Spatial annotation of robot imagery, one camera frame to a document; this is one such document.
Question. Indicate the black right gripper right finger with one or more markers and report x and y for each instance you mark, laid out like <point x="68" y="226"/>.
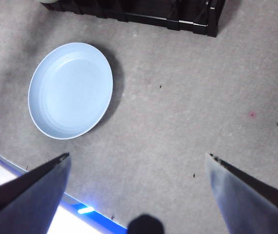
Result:
<point x="250" y="207"/>

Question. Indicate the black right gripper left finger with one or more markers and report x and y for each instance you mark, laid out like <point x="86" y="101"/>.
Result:
<point x="19" y="207"/>

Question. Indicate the blue round plate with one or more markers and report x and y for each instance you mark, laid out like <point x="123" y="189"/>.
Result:
<point x="70" y="92"/>

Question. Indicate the black plastic plate rack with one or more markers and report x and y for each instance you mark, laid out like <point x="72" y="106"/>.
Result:
<point x="153" y="9"/>

